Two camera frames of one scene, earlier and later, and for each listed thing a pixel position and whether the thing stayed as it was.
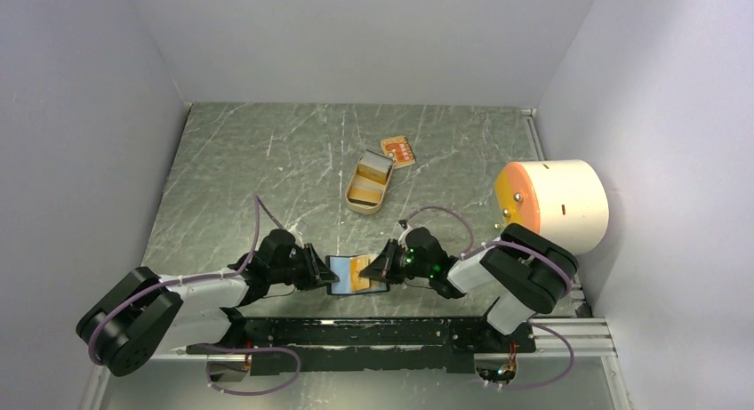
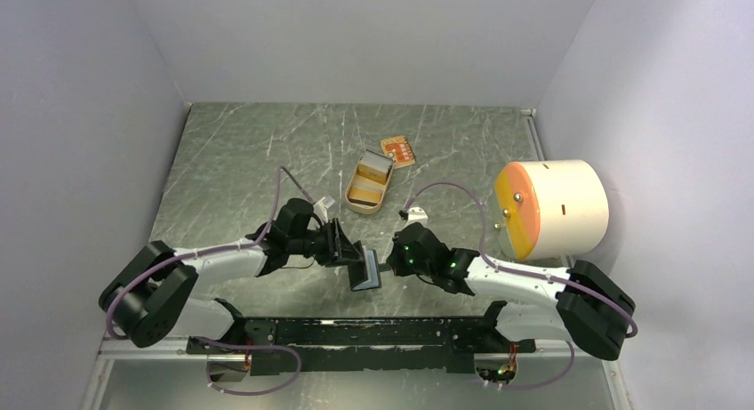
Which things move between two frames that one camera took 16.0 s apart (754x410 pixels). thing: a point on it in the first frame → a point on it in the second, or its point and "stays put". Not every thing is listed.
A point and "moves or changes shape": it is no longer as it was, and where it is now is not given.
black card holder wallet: [348, 269] moves or changes shape
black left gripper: [316, 272] → [339, 249]
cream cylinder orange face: [565, 200] stays put
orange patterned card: [399, 150] stays put
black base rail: [366, 346] stays put
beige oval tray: [364, 195] stays put
